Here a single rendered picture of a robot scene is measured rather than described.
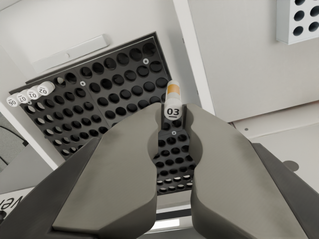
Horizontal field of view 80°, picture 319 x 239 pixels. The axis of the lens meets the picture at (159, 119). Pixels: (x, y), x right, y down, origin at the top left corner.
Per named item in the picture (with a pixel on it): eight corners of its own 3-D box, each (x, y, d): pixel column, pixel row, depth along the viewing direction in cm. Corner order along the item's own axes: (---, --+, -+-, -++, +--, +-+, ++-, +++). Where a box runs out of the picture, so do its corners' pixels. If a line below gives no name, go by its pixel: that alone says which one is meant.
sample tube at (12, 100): (29, 83, 25) (3, 99, 21) (37, 79, 24) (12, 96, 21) (36, 91, 25) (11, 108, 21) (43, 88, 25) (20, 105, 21)
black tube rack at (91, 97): (41, 73, 27) (7, 92, 22) (157, 27, 23) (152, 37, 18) (112, 175, 38) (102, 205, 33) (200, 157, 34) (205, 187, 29)
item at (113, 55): (12, 89, 22) (8, 92, 22) (153, 36, 18) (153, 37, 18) (23, 103, 23) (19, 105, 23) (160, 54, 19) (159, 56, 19)
